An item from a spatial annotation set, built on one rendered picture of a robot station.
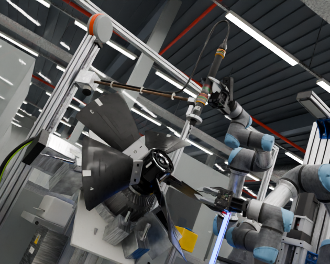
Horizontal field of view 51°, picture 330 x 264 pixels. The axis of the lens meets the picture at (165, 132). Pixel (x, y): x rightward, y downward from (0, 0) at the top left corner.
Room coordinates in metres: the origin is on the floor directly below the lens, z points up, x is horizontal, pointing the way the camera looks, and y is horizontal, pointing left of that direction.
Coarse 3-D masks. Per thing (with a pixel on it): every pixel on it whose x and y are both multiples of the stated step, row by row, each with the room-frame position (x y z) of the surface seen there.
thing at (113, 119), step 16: (112, 96) 1.30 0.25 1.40; (80, 112) 1.26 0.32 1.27; (96, 112) 1.28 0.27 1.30; (112, 112) 1.29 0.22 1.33; (128, 112) 1.30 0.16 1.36; (96, 128) 1.28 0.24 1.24; (112, 128) 1.28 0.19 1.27; (128, 128) 1.29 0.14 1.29; (112, 144) 1.29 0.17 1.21; (128, 144) 1.29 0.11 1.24
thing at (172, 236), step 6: (162, 192) 1.20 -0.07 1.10; (162, 198) 1.22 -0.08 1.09; (162, 204) 1.26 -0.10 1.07; (162, 210) 1.29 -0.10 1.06; (168, 210) 1.18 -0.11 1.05; (168, 216) 1.13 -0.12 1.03; (168, 222) 1.11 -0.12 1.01; (168, 228) 1.09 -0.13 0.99; (174, 228) 1.18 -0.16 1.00; (168, 234) 1.08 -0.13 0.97; (174, 234) 1.13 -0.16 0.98; (174, 240) 1.11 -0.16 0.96; (174, 246) 1.09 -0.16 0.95; (180, 246) 1.20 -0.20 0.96; (180, 252) 1.13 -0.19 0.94
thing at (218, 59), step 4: (216, 56) 1.34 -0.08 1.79; (220, 56) 1.34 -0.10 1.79; (216, 60) 1.34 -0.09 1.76; (220, 60) 1.34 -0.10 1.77; (212, 64) 1.35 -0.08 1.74; (216, 64) 1.34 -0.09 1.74; (212, 68) 1.34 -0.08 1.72; (216, 68) 1.34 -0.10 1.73; (212, 72) 1.34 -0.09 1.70; (216, 72) 1.34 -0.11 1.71; (212, 76) 1.34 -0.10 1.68; (208, 80) 1.34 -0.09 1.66; (208, 84) 1.34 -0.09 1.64; (204, 92) 1.34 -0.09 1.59
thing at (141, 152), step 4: (140, 140) 1.30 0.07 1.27; (132, 144) 1.30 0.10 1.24; (136, 144) 1.30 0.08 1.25; (140, 144) 1.30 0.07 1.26; (128, 148) 1.30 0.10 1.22; (132, 148) 1.30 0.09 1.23; (136, 148) 1.30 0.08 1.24; (140, 148) 1.30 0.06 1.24; (144, 148) 1.30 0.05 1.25; (124, 152) 1.30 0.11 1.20; (128, 152) 1.30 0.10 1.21; (132, 152) 1.30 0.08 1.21; (140, 152) 1.30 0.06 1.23; (144, 152) 1.30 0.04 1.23; (132, 156) 1.30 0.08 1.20; (136, 156) 1.30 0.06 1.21; (140, 156) 1.30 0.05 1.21
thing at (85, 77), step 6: (84, 72) 1.60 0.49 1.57; (90, 72) 1.59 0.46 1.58; (78, 78) 1.61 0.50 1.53; (84, 78) 1.60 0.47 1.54; (90, 78) 1.58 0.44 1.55; (96, 78) 1.61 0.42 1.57; (78, 84) 1.65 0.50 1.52; (84, 84) 1.61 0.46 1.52; (90, 84) 1.59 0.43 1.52; (96, 84) 1.63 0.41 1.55
